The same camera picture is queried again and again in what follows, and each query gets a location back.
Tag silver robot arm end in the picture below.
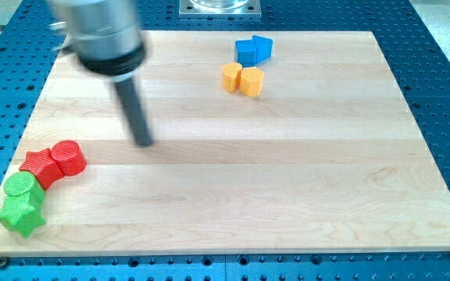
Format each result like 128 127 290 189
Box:
48 0 146 82

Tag yellow hexagon block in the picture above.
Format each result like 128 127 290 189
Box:
239 67 264 97

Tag yellow heart block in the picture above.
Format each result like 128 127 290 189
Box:
222 62 242 93

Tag light wooden board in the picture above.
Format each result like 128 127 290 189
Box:
0 31 450 257

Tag blue cube block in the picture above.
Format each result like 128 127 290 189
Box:
235 39 256 67

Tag blue pentagon block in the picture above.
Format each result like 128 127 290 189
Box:
252 35 273 64

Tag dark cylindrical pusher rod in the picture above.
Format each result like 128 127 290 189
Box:
113 77 152 147

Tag red cylinder block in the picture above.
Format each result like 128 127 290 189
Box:
51 140 87 176

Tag red star block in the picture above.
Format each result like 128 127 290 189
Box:
19 148 64 190

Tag green cylinder block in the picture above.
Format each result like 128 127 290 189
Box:
3 171 45 204

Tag green star block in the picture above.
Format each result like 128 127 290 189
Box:
0 194 46 238

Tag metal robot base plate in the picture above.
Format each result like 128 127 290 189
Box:
178 0 262 17

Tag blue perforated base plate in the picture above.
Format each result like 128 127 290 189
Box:
0 1 450 280

